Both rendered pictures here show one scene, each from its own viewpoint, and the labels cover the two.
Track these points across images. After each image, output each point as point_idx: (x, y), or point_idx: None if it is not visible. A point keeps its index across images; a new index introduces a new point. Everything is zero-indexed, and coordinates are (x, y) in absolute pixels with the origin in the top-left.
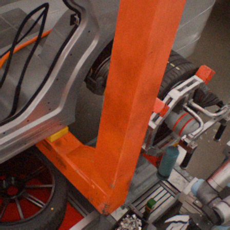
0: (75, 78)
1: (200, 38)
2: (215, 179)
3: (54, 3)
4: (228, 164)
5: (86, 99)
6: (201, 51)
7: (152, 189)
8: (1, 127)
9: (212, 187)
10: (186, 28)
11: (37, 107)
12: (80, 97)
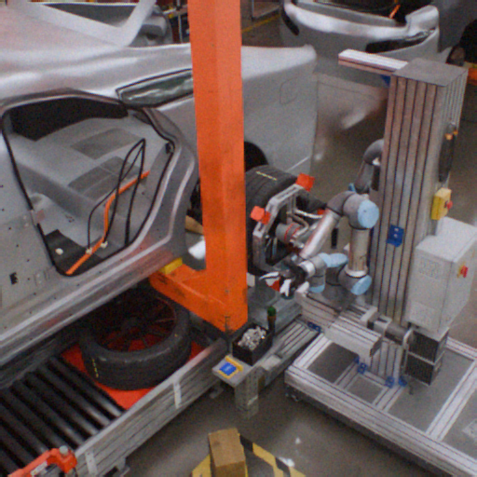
0: (179, 203)
1: (339, 167)
2: (304, 251)
3: (150, 146)
4: (312, 235)
5: (204, 253)
6: (341, 181)
7: (288, 327)
8: (117, 254)
9: (303, 258)
10: (289, 146)
11: (147, 234)
12: (197, 252)
